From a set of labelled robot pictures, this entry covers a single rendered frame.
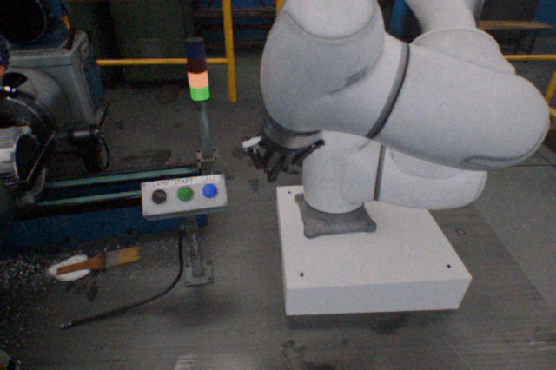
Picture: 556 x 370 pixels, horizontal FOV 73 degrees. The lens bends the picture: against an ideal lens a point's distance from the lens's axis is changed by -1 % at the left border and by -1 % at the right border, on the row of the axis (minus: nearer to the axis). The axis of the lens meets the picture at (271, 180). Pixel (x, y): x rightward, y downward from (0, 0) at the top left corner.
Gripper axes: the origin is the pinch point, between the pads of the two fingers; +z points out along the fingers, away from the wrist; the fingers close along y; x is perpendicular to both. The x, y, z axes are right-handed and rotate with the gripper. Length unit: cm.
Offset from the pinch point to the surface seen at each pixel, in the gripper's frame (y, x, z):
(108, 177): 40, -16, 41
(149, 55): 58, -221, 270
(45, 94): 55, -42, 37
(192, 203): 15.7, 2.1, 10.3
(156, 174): 27, -15, 41
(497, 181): -185, -26, 165
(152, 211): 23.6, 2.7, 10.3
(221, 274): 11.4, 15.7, 31.6
